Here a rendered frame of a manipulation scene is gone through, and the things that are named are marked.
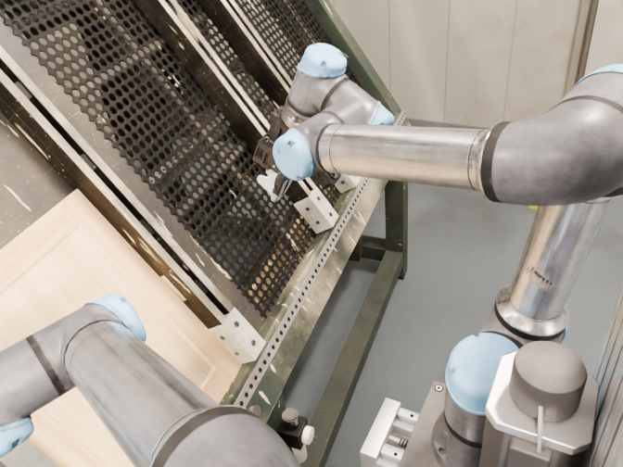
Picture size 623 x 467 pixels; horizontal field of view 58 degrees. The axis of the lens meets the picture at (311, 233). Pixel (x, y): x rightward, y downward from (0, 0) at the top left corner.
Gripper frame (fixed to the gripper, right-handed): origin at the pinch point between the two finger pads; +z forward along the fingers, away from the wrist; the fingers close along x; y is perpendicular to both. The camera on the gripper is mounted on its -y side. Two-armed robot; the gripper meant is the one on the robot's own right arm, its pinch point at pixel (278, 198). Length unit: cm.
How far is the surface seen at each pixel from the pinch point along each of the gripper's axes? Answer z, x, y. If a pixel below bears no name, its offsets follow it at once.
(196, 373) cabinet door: 37.0, 25.0, -4.9
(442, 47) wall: 81, -277, 11
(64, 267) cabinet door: 18.4, 31.6, 27.1
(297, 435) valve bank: 47, 18, -33
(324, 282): 45, -25, -16
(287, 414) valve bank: 45, 16, -28
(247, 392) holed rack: 39.6, 20.2, -16.7
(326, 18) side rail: 24, -121, 42
